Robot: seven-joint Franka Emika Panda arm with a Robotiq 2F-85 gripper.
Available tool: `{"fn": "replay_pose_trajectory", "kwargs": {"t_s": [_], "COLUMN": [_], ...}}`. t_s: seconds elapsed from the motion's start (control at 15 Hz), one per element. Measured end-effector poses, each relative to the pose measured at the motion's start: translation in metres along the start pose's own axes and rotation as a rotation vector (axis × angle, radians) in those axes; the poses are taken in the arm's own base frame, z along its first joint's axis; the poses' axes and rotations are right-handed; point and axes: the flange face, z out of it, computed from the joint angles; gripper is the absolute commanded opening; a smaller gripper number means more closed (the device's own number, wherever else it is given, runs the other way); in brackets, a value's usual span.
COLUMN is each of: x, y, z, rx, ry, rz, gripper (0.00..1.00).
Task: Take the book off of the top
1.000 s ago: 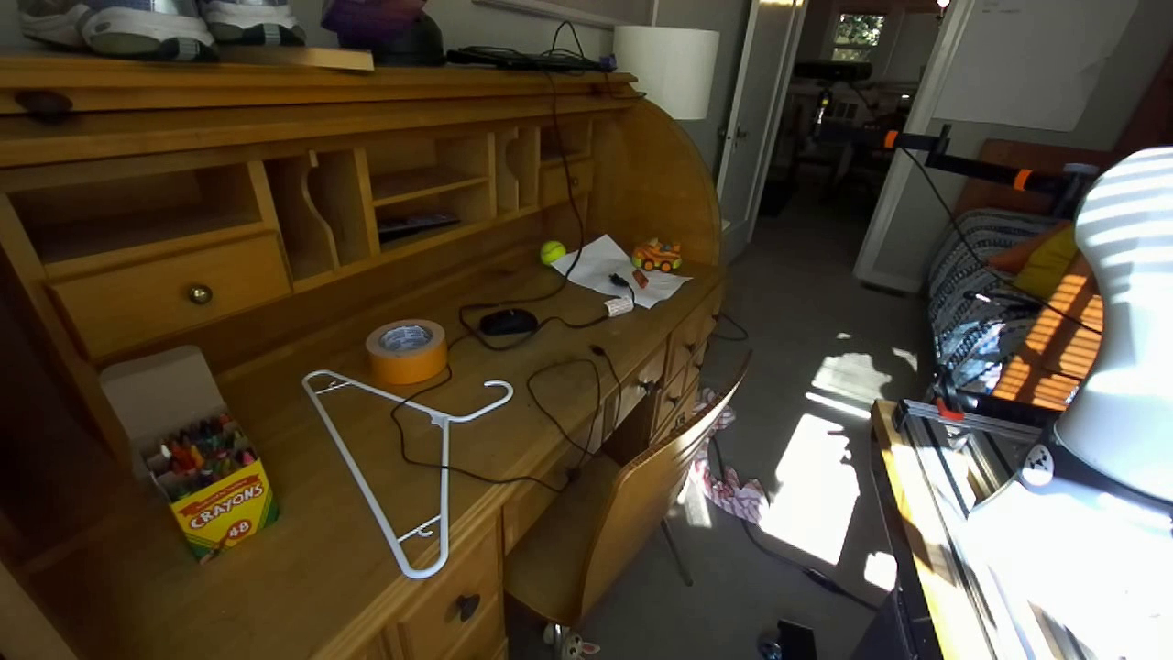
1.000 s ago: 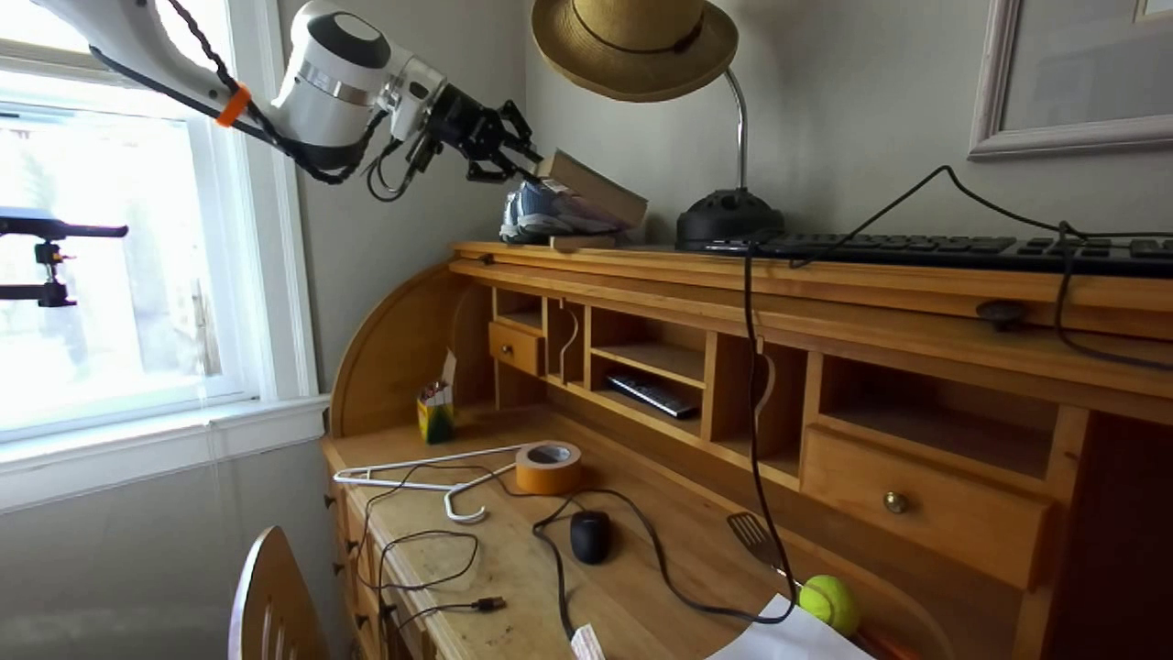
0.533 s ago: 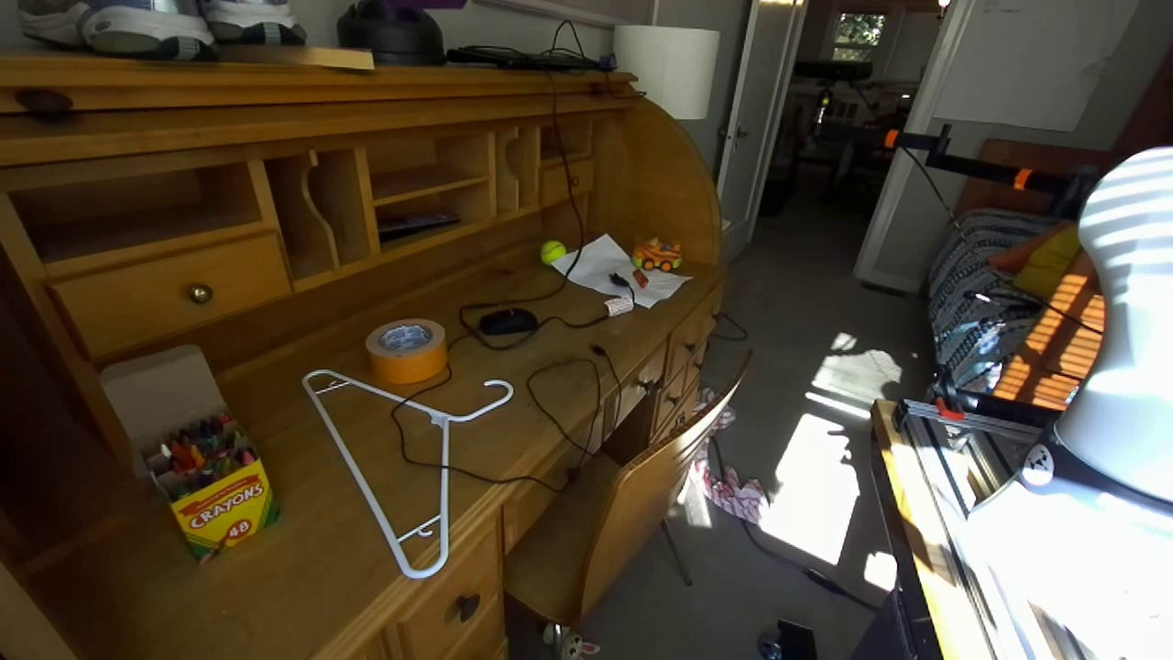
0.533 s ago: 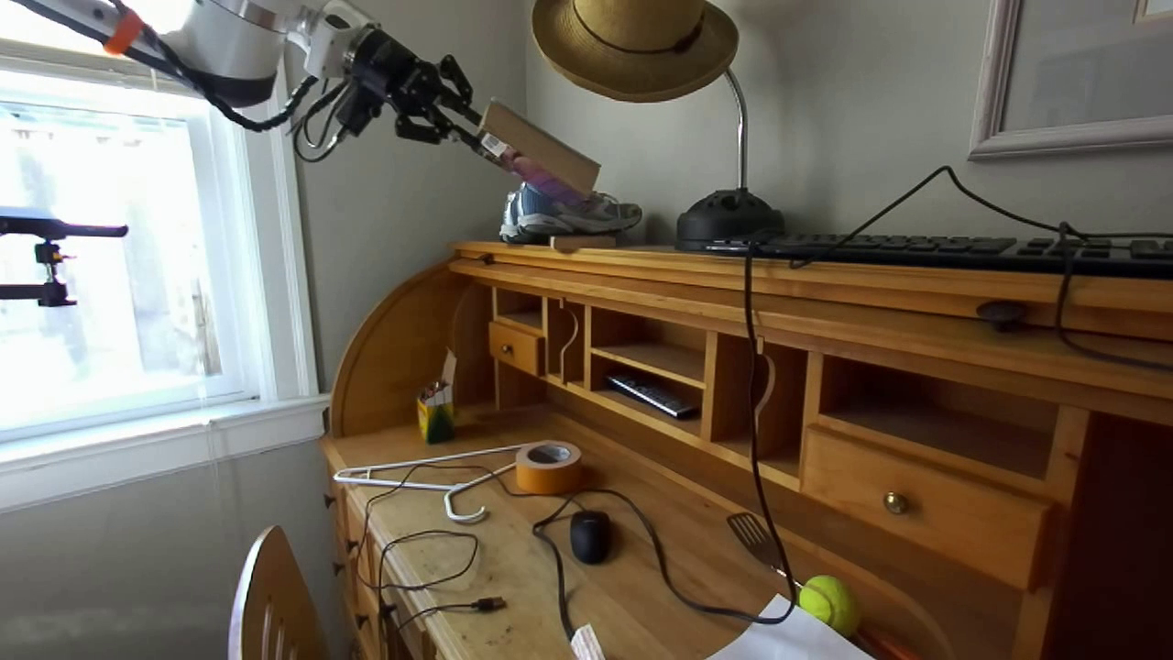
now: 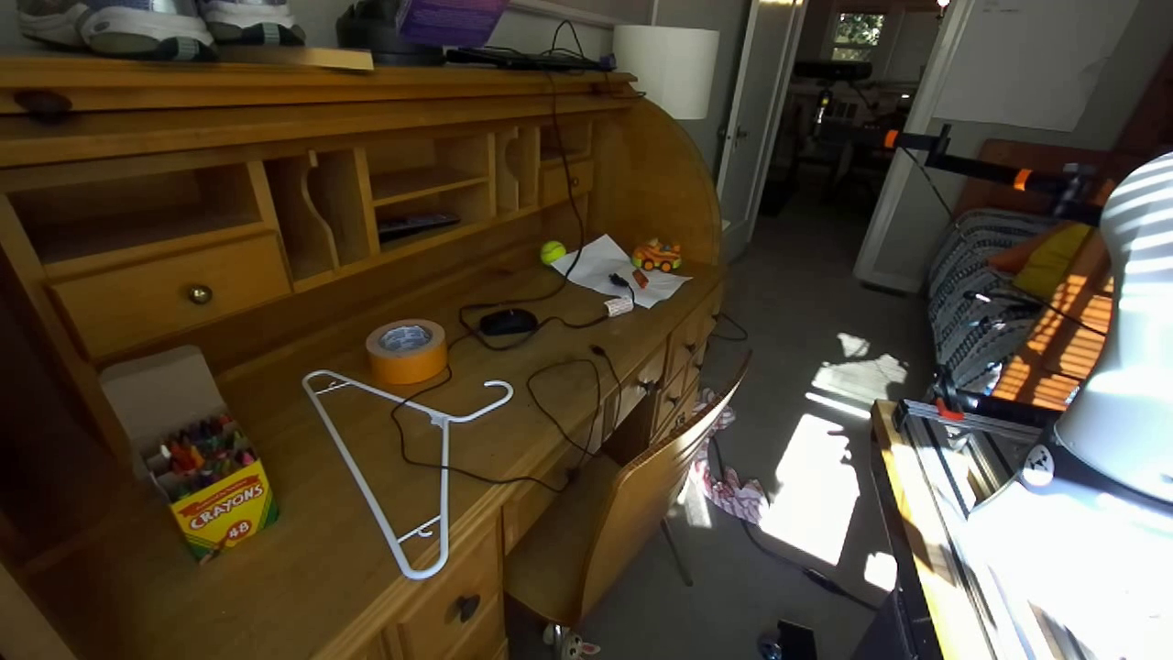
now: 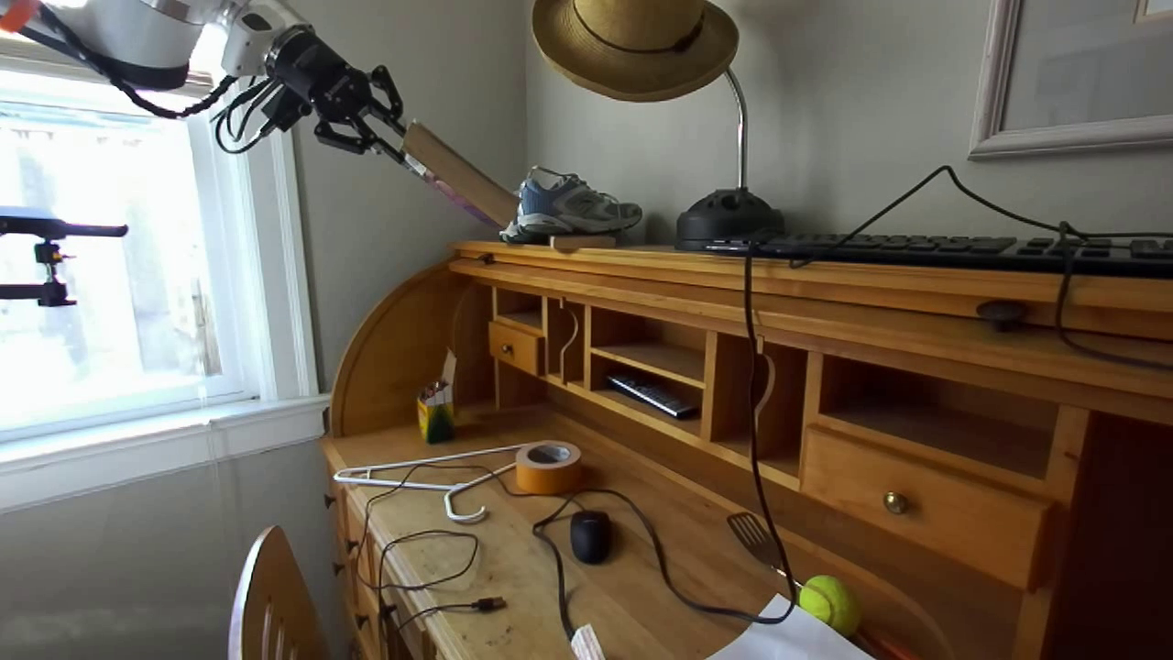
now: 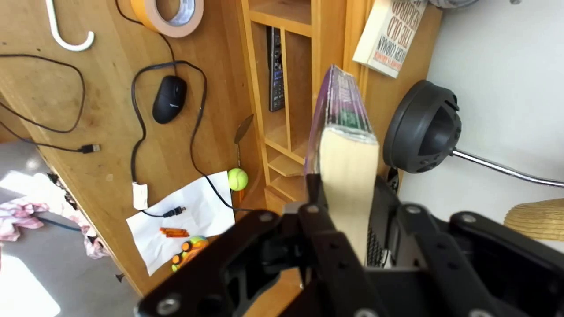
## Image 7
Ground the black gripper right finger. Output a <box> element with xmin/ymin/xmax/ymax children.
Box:
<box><xmin>368</xmin><ymin>175</ymin><xmax>564</xmax><ymax>317</ymax></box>

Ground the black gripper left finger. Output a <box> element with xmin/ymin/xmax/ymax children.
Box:
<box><xmin>135</xmin><ymin>172</ymin><xmax>377</xmax><ymax>317</ymax></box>

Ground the purple paperback book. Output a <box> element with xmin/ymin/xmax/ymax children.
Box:
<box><xmin>303</xmin><ymin>63</ymin><xmax>382</xmax><ymax>267</ymax></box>

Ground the white paperback book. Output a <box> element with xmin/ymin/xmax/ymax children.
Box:
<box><xmin>350</xmin><ymin>0</ymin><xmax>430</xmax><ymax>78</ymax></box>

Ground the yellow-green tennis ball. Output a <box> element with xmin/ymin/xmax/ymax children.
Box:
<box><xmin>227</xmin><ymin>166</ymin><xmax>250</xmax><ymax>191</ymax></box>

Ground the straw hat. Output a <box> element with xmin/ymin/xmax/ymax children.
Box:
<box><xmin>502</xmin><ymin>196</ymin><xmax>564</xmax><ymax>242</ymax></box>

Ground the white paper sheet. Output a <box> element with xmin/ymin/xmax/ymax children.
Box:
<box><xmin>125</xmin><ymin>168</ymin><xmax>236</xmax><ymax>277</ymax></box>

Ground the orange green toy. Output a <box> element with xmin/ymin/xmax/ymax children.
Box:
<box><xmin>169</xmin><ymin>233</ymin><xmax>209</xmax><ymax>272</ymax></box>

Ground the orange crayon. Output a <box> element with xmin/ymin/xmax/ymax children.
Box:
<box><xmin>158</xmin><ymin>225</ymin><xmax>190</xmax><ymax>239</ymax></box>

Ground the short black plug lead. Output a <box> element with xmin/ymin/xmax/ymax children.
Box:
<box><xmin>142</xmin><ymin>203</ymin><xmax>186</xmax><ymax>219</ymax></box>

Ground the black remote control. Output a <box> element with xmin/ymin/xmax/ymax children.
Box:
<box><xmin>267</xmin><ymin>24</ymin><xmax>287</xmax><ymax>112</ymax></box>

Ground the black computer mouse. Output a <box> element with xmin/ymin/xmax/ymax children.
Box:
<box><xmin>151</xmin><ymin>73</ymin><xmax>188</xmax><ymax>124</ymax></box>

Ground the wooden roll-top desk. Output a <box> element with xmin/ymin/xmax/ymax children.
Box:
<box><xmin>0</xmin><ymin>0</ymin><xmax>445</xmax><ymax>297</ymax></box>

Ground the orange tape roll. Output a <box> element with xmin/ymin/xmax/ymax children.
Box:
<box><xmin>128</xmin><ymin>0</ymin><xmax>206</xmax><ymax>38</ymax></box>

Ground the pink patterned cloth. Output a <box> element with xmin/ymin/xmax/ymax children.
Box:
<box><xmin>0</xmin><ymin>196</ymin><xmax>111</xmax><ymax>260</ymax></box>

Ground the white cable adapter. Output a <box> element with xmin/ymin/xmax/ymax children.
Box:
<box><xmin>130</xmin><ymin>181</ymin><xmax>149</xmax><ymax>211</ymax></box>

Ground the black USB cable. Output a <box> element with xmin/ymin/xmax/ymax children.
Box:
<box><xmin>0</xmin><ymin>52</ymin><xmax>102</xmax><ymax>154</ymax></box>

